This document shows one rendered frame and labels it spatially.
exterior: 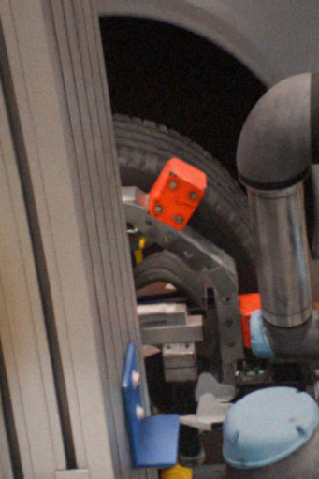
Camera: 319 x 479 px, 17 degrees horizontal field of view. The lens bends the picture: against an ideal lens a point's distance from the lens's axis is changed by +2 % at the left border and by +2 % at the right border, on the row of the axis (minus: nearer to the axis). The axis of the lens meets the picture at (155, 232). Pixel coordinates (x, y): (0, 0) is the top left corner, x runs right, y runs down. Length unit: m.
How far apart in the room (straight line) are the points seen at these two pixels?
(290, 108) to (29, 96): 0.64
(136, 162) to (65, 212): 1.04
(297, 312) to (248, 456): 0.34
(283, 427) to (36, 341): 0.51
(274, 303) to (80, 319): 0.76
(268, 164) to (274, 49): 0.79
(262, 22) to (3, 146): 1.40
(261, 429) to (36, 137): 0.63
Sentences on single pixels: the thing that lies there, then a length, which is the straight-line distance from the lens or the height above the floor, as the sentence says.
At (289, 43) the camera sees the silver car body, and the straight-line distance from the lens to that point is 2.16.
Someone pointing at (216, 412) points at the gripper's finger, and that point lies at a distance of 1.68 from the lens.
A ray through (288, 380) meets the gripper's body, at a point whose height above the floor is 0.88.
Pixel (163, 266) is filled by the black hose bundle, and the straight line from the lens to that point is 1.70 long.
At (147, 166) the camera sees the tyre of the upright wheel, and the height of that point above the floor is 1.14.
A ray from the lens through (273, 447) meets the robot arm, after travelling 1.29.
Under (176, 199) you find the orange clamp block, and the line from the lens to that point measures 1.76.
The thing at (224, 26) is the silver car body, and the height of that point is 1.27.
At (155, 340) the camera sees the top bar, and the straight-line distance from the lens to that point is 1.66.
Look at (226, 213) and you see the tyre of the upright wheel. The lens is 1.87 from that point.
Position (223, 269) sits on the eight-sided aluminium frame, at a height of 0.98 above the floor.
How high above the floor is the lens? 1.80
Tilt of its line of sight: 25 degrees down
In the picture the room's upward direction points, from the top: 7 degrees counter-clockwise
